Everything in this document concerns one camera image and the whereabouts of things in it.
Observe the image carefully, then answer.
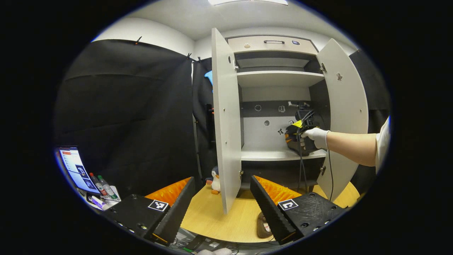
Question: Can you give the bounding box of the light grey shoe cabinet door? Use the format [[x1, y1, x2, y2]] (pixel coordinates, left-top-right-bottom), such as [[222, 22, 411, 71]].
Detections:
[[316, 38, 369, 202], [212, 28, 242, 215]]

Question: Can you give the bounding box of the white cabinet shelf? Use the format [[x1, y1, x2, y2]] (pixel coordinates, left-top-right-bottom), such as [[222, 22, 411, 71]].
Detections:
[[236, 70, 325, 88], [241, 148, 327, 162]]

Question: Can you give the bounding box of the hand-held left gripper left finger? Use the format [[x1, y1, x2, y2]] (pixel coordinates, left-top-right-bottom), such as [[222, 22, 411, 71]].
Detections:
[[104, 177, 196, 245]]

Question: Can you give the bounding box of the white shirt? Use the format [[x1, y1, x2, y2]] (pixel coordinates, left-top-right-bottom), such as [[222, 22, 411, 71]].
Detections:
[[375, 116, 392, 174]]

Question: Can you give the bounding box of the ceiling light panel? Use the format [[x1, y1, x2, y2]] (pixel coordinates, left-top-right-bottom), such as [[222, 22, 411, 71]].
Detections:
[[208, 0, 289, 6]]

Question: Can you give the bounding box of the beige cabinet drawer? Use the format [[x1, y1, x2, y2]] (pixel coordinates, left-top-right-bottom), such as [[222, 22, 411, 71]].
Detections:
[[228, 35, 318, 56]]

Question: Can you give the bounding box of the grey backdrop stand pole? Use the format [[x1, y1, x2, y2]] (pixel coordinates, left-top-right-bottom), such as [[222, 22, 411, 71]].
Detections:
[[193, 113, 203, 182]]

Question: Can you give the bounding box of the computer monitor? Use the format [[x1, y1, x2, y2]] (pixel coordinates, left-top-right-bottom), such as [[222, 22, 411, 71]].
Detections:
[[57, 147, 102, 195]]

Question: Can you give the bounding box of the light grey shoe cabinet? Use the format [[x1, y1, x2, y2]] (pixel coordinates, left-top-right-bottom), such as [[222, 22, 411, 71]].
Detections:
[[212, 28, 369, 215]]

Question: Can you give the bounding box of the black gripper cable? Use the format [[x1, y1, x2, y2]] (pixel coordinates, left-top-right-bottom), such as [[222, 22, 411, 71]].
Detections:
[[297, 109, 335, 202]]

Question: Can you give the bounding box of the brown shoe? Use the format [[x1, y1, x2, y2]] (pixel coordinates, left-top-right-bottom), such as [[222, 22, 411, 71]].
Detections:
[[257, 212, 273, 239]]

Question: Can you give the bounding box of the penguin plush toy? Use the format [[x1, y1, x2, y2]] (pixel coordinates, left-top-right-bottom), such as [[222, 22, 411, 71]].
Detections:
[[211, 166, 222, 195]]

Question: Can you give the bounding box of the green cap plastic bottle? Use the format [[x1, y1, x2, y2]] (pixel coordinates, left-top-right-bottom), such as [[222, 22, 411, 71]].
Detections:
[[97, 175, 118, 200]]

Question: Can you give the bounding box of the black backdrop cloth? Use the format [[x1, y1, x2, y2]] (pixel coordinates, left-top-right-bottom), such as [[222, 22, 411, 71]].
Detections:
[[53, 39, 391, 199]]

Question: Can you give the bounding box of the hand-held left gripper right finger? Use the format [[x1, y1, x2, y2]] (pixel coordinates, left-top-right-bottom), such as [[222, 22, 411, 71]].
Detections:
[[250, 176, 345, 245]]

